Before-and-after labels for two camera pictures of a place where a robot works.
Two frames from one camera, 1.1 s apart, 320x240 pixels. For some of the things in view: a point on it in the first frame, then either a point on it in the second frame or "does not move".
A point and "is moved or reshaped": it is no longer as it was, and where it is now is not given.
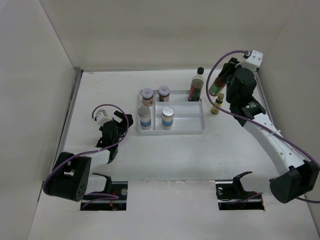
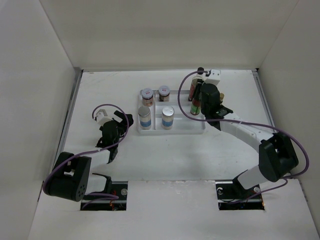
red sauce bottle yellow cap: (217, 87) is moved or reshaped
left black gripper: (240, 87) to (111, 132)
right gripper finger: (228, 69) to (210, 105)
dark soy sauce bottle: (197, 85) does not move
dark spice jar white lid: (164, 92) does not move
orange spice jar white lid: (147, 94) does not move
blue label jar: (167, 117) does not move
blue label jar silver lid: (145, 116) does not move
